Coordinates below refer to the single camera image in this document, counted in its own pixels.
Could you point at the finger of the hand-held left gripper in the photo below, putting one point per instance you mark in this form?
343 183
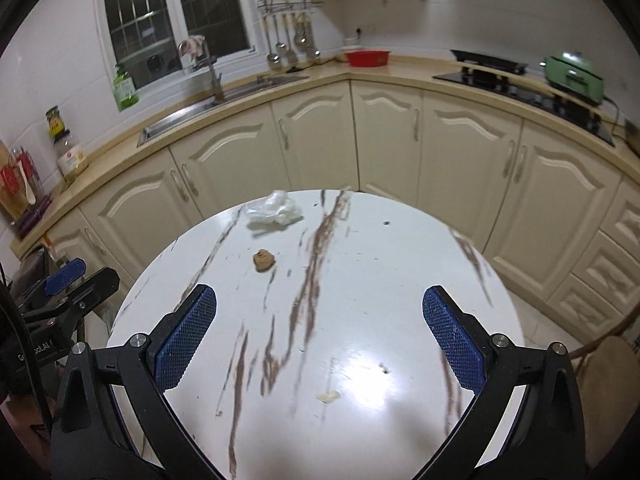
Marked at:
97 285
65 274

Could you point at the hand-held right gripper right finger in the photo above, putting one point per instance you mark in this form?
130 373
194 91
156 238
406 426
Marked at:
450 340

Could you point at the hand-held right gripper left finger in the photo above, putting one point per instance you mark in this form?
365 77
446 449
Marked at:
187 330

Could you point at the brown food lump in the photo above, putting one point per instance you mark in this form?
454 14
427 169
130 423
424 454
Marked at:
263 260

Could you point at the white plastic bag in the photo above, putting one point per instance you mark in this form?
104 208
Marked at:
272 207

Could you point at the purple rack base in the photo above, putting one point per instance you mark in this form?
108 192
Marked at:
32 217

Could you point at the white plastic spoon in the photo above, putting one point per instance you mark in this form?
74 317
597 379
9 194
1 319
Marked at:
31 195

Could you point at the utensil holder with tools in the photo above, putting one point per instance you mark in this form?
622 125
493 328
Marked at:
10 202

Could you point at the large clear food jar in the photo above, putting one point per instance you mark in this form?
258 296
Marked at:
72 157

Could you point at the pale garlic scrap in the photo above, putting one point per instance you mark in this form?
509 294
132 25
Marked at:
328 396

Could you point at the small jar with yellow label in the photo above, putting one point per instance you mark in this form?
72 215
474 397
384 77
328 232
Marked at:
56 122

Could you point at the beige upholstered wooden chair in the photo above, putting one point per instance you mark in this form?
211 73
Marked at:
607 380

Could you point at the stainless steel sink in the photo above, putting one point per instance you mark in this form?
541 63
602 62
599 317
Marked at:
180 117

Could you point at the green detergent bottle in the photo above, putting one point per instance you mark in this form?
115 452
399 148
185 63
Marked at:
125 92

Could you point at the cream kitchen base cabinet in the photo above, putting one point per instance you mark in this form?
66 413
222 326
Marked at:
390 135

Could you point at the metal kitchen faucet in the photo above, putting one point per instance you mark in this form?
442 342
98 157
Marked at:
215 80

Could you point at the pink cloth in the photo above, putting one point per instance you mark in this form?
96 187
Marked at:
192 46

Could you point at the black gas stove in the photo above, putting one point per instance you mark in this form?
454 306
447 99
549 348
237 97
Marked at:
492 77

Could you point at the green electric cooking pot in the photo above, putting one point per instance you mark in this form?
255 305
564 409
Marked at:
570 77

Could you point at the red plastic basin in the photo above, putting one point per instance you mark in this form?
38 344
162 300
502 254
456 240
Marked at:
367 59

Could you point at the row of hanging metal utensils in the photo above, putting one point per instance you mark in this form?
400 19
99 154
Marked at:
287 52

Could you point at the kitchen window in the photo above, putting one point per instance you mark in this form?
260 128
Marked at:
210 5

